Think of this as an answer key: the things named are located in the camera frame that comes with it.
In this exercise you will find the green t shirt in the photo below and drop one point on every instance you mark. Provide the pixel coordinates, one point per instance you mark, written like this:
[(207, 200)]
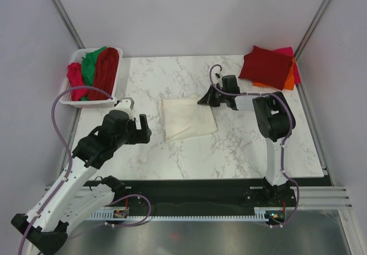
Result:
[(88, 66)]

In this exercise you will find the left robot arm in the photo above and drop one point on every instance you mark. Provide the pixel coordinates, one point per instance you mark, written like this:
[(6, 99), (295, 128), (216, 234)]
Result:
[(48, 225)]

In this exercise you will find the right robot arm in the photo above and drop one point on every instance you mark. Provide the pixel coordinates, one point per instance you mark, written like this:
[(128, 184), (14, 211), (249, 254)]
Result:
[(274, 118)]

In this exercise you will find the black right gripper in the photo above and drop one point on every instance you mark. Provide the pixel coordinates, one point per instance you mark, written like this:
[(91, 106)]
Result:
[(209, 99)]

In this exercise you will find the white t shirt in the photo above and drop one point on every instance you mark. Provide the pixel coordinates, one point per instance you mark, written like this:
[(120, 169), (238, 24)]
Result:
[(183, 118)]

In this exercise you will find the folded dark red t shirt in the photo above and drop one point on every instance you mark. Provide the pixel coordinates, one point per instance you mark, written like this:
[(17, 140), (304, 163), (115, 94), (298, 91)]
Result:
[(266, 67)]

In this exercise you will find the folded pink t shirt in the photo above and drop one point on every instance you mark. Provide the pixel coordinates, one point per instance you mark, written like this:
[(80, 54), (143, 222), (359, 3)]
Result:
[(289, 52)]

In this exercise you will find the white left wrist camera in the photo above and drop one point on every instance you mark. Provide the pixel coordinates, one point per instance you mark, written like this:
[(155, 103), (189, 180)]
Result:
[(125, 104)]

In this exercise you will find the crimson pink t shirt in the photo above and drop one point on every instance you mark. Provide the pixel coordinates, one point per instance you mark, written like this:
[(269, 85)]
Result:
[(75, 79)]

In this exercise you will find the folded orange t shirt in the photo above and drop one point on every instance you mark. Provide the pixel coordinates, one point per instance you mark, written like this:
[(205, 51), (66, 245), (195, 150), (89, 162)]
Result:
[(289, 83)]

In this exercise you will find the white cable duct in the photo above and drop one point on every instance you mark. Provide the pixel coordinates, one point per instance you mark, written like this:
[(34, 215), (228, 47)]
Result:
[(260, 214)]

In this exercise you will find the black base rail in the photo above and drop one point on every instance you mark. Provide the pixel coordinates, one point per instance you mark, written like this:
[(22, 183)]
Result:
[(204, 197)]

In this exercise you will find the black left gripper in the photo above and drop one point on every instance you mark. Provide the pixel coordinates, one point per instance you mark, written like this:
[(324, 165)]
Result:
[(141, 136)]

